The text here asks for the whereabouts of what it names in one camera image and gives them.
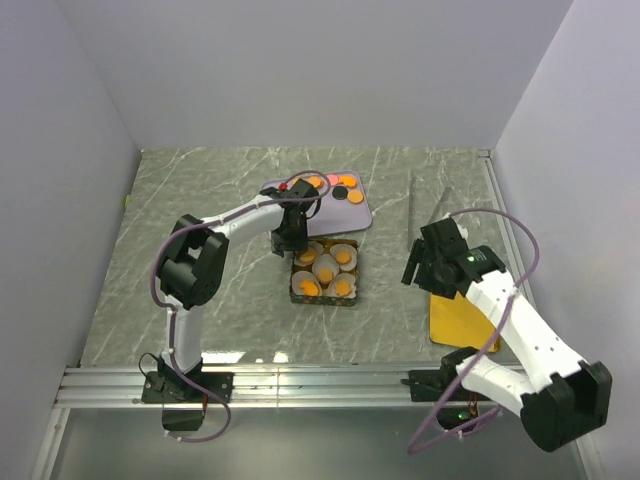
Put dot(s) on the purple tray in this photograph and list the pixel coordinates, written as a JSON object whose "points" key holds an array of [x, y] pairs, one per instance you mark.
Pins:
{"points": [[328, 216]]}

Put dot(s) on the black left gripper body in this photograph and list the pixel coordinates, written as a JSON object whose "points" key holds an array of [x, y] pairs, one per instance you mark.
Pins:
{"points": [[291, 239]]}

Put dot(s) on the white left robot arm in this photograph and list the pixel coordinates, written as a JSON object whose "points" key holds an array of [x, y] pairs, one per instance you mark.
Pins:
{"points": [[189, 267]]}

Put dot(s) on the orange flower cookie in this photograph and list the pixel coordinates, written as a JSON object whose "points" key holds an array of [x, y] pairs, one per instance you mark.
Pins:
{"points": [[342, 288]]}

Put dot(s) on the orange leaf cookie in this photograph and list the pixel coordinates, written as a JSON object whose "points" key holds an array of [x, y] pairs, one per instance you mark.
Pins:
{"points": [[316, 181]]}

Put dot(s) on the gold tin lid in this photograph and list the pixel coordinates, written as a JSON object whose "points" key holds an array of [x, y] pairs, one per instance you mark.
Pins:
{"points": [[457, 323]]}

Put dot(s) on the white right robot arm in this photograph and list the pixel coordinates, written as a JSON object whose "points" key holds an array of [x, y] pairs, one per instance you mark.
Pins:
{"points": [[559, 397]]}

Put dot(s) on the orange sandwich cookie top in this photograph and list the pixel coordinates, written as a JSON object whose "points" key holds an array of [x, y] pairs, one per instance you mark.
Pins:
{"points": [[348, 181]]}

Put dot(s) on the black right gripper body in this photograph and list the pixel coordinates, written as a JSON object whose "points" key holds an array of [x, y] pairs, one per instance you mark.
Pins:
{"points": [[429, 276]]}

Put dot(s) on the black sandwich cookie right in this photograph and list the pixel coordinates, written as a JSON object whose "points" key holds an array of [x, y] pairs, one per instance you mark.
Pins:
{"points": [[340, 192]]}

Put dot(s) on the metal tongs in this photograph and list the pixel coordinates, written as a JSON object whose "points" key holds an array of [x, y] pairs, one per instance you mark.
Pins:
{"points": [[426, 204]]}

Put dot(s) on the green gold cookie tin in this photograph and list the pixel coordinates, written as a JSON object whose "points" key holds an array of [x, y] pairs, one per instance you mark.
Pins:
{"points": [[324, 299]]}

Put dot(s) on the white paper cup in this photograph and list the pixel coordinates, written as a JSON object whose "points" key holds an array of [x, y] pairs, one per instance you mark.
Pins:
{"points": [[345, 246], [325, 261], [346, 276], [314, 245], [298, 277]]}

